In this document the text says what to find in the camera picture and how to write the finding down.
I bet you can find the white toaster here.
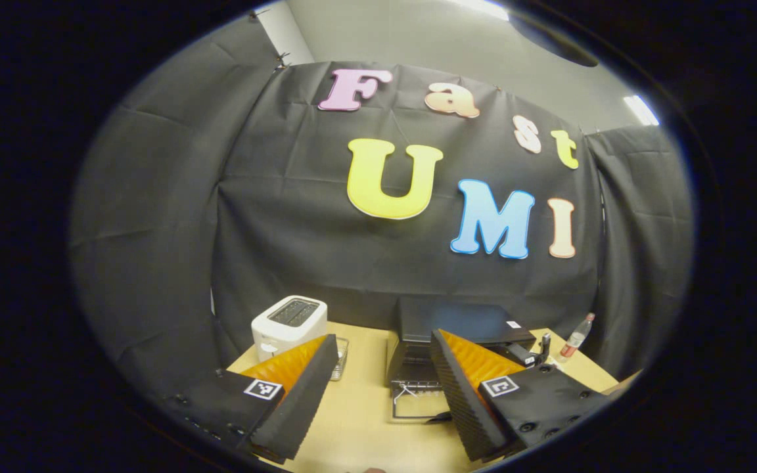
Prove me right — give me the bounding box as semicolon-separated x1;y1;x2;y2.
250;295;329;363

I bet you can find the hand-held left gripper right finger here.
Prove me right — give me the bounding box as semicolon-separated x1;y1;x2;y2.
430;329;616;462

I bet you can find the large ceiling light panel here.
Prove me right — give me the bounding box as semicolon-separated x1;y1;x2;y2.
456;0;512;21

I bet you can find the black backdrop cloth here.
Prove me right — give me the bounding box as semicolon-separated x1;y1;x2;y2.
70;13;693;401

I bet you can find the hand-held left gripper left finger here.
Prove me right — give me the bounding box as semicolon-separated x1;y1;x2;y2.
162;334;340;464

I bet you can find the black electric oven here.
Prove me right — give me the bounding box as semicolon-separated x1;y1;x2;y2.
385;296;538;425

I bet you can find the clear bottle with red label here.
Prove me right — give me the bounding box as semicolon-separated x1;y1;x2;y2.
559;313;597;359

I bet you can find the small ceiling light panel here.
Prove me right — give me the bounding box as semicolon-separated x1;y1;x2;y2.
622;95;660;127

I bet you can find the clear utensil holder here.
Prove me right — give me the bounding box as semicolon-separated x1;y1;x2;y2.
329;336;352;382

